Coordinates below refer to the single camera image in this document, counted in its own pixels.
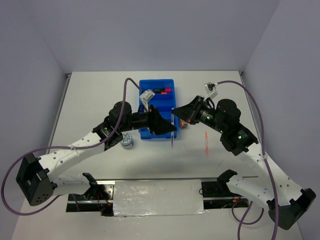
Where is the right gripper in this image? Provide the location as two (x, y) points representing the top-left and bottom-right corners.
(171, 94), (226, 133)

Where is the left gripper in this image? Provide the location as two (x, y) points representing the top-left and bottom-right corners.
(119, 104), (177, 136)

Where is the pink capped black highlighter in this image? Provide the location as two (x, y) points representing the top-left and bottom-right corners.
(153, 87), (172, 94)

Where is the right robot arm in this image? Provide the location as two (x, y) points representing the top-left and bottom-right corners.
(172, 96), (316, 230)

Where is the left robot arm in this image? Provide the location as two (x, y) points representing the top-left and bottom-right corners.
(16, 101), (177, 206)

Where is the blue plastic compartment tray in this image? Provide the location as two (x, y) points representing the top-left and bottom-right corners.
(138, 79), (179, 140)

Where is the left blue tape roll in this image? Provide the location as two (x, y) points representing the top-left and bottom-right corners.
(120, 132), (134, 150)

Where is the orange thin pen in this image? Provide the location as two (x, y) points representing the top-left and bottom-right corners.
(204, 131), (209, 156)

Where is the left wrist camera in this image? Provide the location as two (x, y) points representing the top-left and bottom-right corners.
(139, 89), (156, 110)

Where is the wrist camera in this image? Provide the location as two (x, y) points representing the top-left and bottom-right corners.
(139, 89), (156, 110)
(204, 82), (218, 100)

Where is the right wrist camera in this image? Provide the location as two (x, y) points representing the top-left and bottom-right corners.
(204, 82), (218, 100)

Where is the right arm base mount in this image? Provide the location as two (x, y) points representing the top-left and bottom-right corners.
(198, 181), (249, 210)

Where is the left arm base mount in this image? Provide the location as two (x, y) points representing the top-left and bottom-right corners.
(65, 180), (115, 217)

